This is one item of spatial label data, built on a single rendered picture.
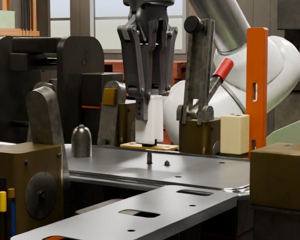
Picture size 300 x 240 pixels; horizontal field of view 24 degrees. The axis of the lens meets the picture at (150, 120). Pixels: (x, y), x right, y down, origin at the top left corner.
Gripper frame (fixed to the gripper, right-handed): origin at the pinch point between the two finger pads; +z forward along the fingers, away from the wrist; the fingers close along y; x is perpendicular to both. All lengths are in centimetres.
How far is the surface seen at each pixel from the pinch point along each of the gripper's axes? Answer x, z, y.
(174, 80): -304, 26, -532
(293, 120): -180, 62, -548
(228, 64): 1.0, -7.5, -24.6
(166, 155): -1.4, 6.5, -7.4
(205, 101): 1.9, -1.8, -14.1
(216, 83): 0.9, -4.3, -20.1
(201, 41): 0.3, -11.4, -15.6
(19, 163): -2.9, 3.1, 24.6
